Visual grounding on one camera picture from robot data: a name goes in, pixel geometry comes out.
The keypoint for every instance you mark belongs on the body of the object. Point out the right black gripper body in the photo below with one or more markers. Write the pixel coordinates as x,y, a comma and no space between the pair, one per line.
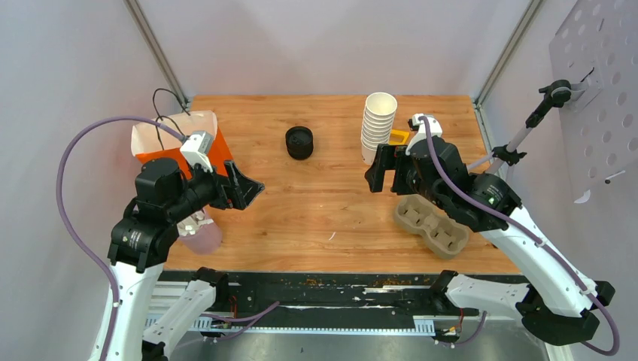
405,180

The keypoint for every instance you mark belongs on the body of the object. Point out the pink cup with packets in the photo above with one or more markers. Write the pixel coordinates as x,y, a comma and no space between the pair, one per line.
200,234

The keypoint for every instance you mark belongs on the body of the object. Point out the white perforated panel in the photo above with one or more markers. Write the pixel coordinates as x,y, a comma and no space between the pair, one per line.
595,49

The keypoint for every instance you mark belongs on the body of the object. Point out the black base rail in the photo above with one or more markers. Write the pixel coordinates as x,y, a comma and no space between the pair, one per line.
331,303

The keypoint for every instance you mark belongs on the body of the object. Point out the grey tripod stand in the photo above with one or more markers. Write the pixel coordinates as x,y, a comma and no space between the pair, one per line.
555,95

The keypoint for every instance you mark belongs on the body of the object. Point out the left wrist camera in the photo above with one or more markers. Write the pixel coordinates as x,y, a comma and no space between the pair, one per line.
195,150

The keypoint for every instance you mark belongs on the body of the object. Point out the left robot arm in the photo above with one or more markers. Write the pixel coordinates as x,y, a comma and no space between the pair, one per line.
139,249

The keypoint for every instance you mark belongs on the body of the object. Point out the stack of white paper cups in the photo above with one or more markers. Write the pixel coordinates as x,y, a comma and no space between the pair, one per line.
378,119

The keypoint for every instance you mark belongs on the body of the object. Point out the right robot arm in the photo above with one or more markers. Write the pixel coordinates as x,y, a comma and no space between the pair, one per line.
556,303

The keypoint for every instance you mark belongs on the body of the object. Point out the yellow plastic holder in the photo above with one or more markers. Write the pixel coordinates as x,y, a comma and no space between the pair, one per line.
398,137

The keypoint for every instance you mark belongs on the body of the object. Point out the brown pulp cup carrier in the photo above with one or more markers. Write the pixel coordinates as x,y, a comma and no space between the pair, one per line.
443,236

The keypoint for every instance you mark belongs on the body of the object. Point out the stack of black lids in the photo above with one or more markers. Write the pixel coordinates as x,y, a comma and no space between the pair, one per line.
299,142

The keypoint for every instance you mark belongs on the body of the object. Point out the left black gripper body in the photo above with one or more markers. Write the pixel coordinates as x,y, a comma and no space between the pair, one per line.
208,187

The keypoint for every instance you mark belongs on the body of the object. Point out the orange paper takeout bag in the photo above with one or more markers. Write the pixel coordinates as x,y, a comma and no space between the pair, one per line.
149,142

